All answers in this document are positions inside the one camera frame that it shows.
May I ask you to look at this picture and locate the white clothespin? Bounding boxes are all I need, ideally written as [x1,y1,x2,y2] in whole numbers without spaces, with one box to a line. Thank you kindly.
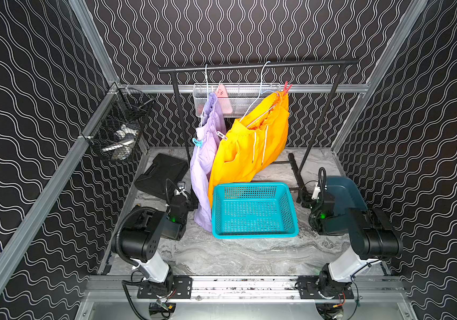
[216,131,228,141]

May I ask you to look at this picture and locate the orange shorts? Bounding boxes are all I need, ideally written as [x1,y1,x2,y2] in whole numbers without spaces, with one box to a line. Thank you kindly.
[209,91,290,203]

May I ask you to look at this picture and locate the red clothespin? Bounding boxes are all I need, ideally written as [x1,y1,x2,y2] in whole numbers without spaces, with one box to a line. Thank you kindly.
[282,81,292,95]

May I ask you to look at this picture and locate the light blue wire hanger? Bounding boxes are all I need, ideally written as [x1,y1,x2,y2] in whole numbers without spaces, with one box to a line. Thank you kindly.
[240,61,280,129]

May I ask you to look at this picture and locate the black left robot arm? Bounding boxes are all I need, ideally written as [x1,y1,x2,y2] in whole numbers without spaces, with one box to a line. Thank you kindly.
[111,195,191,283]

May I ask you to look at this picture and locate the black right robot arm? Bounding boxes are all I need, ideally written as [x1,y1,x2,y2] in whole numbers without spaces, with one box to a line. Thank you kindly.
[308,167,403,284]

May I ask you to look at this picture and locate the lilac shorts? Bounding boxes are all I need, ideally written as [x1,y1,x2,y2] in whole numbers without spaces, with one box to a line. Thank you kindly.
[190,93,227,232]

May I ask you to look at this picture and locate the dark teal plastic bin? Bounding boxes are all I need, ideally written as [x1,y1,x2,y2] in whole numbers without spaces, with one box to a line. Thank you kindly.
[319,175,368,236]

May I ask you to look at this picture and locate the black clothes rack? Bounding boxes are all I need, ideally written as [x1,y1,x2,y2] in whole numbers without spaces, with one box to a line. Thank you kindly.
[159,58,360,203]

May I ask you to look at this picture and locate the teal plastic basket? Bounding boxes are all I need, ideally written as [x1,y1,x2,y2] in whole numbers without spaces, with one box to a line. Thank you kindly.
[212,182,299,239]

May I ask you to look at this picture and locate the teal clothespin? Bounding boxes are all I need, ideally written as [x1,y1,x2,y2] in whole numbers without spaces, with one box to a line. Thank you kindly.
[192,138,203,148]

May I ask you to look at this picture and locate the pink object in basket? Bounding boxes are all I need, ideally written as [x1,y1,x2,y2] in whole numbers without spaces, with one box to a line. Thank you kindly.
[215,83,234,116]

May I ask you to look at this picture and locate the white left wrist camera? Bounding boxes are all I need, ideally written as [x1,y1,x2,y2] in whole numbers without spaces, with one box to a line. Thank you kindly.
[175,181,186,196]

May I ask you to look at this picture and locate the black wire basket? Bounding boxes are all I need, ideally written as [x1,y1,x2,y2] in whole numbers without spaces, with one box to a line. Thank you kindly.
[87,87,156,162]

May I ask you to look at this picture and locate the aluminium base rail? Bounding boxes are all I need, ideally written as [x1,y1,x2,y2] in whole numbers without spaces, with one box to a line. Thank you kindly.
[76,275,417,319]

